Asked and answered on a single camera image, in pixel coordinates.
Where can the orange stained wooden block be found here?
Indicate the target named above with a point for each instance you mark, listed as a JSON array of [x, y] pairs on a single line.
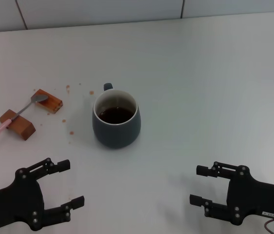
[[52, 104]]

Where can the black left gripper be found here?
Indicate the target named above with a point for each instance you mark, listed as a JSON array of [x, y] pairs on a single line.
[[15, 202]]

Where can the dark grey ceramic cup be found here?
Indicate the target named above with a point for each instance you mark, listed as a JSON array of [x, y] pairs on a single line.
[[116, 136]]

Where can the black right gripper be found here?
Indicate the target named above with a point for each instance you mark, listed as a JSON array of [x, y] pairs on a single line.
[[263, 197]]

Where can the plain brown wooden block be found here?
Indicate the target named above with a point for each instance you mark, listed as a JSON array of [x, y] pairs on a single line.
[[22, 128]]

